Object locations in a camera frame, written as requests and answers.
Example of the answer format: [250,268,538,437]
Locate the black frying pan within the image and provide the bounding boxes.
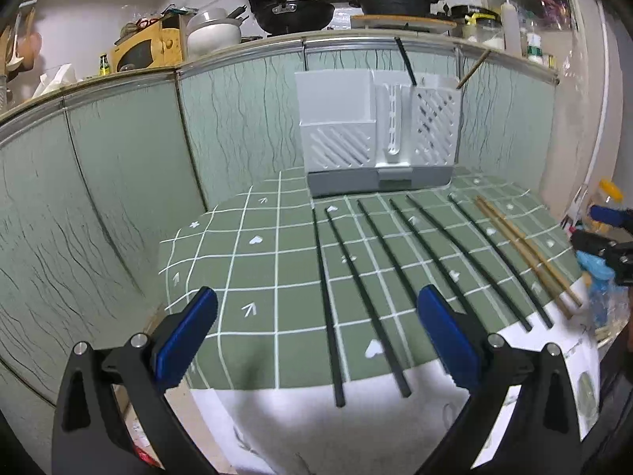
[254,0,338,36]

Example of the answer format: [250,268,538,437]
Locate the white squeeze bottle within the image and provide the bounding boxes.
[500,0,523,58]

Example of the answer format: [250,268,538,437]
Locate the yellow microwave oven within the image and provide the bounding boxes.
[110,14,187,73]

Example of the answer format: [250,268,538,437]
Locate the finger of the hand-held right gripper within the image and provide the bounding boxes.
[569,230,633,286]
[588,205,633,231]

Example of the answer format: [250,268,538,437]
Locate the wooden cutting board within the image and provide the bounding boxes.
[350,15,459,34]

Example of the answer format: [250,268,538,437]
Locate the blue plastic item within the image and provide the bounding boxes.
[576,251,615,285]

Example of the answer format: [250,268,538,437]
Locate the white and grey utensil holder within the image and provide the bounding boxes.
[295,69,464,198]

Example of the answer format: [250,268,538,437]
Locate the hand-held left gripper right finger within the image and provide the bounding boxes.
[417,284,582,475]

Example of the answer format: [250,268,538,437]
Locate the white cooking pot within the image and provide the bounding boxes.
[187,6,244,59]

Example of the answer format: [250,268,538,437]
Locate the green checked tablecloth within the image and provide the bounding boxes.
[158,165,585,393]

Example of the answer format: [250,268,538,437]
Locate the white pipe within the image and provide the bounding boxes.
[585,5,612,189]

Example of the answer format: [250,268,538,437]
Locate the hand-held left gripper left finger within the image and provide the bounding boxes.
[52,286,219,475]

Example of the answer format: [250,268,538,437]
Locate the hanging wooden ladle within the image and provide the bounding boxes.
[6,5,44,77]

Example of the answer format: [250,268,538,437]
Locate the glass container with yellow lid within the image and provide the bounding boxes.
[462,5,503,49]

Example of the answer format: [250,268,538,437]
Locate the black cast iron pot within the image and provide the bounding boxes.
[357,0,447,17]

